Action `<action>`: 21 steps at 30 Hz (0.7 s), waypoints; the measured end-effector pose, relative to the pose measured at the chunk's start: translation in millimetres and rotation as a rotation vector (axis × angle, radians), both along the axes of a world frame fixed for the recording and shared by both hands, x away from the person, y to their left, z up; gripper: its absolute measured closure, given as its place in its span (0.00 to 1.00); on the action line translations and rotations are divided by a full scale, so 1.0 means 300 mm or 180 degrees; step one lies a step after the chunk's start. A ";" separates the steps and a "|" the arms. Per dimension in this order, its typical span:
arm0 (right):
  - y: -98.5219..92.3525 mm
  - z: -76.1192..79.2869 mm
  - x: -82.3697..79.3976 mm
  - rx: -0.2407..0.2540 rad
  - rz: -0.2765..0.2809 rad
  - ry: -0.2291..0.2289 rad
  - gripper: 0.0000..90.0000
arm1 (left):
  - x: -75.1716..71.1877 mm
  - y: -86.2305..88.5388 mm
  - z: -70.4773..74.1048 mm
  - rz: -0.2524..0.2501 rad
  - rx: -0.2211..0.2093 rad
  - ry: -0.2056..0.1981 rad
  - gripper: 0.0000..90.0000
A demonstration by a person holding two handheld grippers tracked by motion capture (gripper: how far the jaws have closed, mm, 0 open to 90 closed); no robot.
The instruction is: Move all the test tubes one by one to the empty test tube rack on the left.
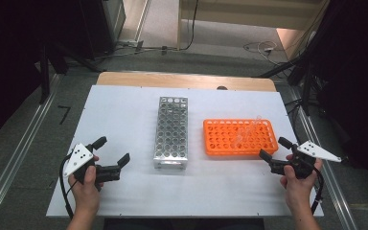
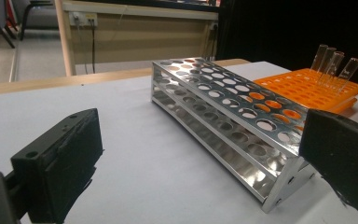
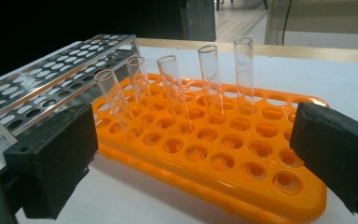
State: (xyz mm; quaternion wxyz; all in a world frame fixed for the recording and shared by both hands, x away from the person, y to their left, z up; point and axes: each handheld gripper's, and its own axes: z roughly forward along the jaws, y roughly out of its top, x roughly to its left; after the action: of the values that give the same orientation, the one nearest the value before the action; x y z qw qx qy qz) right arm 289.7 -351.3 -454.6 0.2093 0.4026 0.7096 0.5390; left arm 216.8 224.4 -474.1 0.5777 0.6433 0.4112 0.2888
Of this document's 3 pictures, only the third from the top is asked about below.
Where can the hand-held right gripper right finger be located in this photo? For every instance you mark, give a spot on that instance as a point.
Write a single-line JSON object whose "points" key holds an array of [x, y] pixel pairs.
{"points": [[338, 149]]}

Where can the dark curtain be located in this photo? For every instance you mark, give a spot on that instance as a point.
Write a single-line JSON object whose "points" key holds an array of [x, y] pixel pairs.
{"points": [[43, 25]]}

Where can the grey cabinet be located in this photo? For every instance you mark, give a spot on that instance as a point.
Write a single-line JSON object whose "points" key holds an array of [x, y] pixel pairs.
{"points": [[199, 18]]}

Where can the metal test tube rack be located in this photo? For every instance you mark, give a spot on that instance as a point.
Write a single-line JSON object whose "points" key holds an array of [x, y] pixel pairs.
{"points": [[59, 79]]}

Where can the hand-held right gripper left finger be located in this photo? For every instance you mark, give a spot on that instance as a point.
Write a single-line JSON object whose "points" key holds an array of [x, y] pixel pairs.
{"points": [[52, 155]]}

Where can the glass test tube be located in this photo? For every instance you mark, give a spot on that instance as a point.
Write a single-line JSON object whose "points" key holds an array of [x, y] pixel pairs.
{"points": [[210, 74], [115, 99], [138, 81], [174, 90], [244, 68]]}

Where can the orange plastic test tube rack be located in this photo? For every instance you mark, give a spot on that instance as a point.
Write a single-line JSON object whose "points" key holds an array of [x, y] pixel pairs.
{"points": [[242, 155]]}

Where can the white table board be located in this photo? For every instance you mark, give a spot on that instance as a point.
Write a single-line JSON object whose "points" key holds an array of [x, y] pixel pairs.
{"points": [[323, 77]]}

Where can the wooden table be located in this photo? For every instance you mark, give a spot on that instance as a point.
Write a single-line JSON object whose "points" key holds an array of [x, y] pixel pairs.
{"points": [[292, 51]]}

